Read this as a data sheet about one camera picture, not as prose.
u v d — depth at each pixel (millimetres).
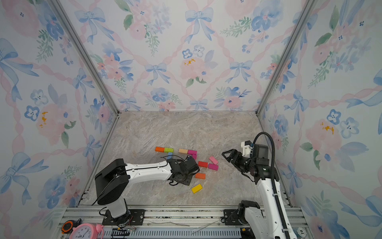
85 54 858
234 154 686
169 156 743
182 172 624
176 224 726
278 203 441
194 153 977
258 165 583
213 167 918
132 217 729
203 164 918
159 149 980
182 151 980
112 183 434
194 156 953
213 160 944
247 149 712
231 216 718
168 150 977
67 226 690
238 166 674
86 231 689
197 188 831
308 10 693
